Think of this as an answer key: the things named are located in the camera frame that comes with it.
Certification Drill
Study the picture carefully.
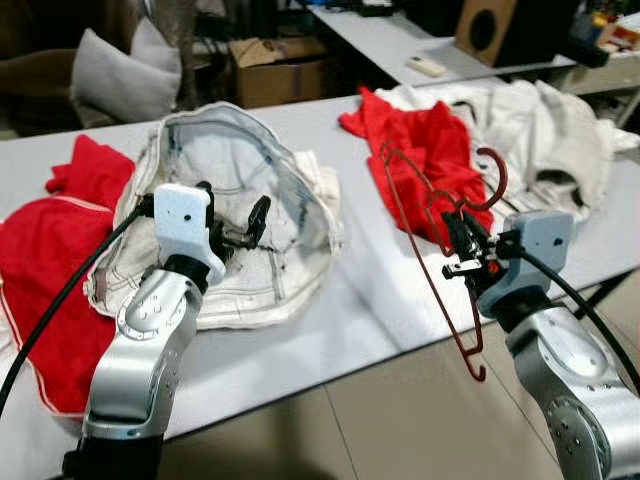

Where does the white shorts dark stitching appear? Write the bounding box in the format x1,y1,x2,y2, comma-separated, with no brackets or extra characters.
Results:
85,102,344,331

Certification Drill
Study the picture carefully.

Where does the red wire clothes hanger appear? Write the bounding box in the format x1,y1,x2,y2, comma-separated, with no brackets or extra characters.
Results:
378,145,511,383

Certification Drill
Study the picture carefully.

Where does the bright red shirt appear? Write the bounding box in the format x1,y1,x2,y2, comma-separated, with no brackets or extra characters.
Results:
338,88,496,251

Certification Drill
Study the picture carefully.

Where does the cream denim garment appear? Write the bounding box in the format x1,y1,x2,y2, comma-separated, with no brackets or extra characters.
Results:
375,78,640,226

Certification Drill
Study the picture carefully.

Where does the open brown cardboard box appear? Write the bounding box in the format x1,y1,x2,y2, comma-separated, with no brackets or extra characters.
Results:
228,38,336,109

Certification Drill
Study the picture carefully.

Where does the large grey pillow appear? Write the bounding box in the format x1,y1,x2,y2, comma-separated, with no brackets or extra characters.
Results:
70,28,181,126

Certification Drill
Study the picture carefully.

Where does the grey textured pole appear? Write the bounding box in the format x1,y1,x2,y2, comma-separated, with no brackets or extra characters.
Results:
160,0,203,111

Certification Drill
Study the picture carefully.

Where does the small grey pillow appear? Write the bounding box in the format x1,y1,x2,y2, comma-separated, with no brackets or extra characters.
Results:
130,15,183,76

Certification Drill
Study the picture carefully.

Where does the red shorts white stripe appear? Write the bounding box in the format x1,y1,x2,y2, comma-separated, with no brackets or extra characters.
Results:
0,135,136,416

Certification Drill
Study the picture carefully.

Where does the white remote control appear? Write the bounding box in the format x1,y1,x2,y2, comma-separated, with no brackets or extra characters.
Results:
405,56,448,79

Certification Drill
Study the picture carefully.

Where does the long white desk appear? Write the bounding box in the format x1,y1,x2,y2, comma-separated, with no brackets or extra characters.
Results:
300,5,640,96

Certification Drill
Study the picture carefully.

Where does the brown armchair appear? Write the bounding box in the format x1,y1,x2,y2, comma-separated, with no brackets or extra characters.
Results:
0,50,81,136

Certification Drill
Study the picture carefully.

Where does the wooden loudspeaker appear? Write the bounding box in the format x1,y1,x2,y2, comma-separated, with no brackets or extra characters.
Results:
455,0,576,69

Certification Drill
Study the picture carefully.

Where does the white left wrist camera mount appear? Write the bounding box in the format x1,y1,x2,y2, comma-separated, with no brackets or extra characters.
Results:
153,183,229,288

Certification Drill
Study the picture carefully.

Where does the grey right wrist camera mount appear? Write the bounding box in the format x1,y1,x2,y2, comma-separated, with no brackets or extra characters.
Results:
478,210,578,321

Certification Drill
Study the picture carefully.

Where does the white table black frame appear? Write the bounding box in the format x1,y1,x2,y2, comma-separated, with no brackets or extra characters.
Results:
0,90,640,480

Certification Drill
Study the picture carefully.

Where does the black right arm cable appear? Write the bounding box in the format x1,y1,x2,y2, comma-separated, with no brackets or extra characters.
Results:
515,245,640,391

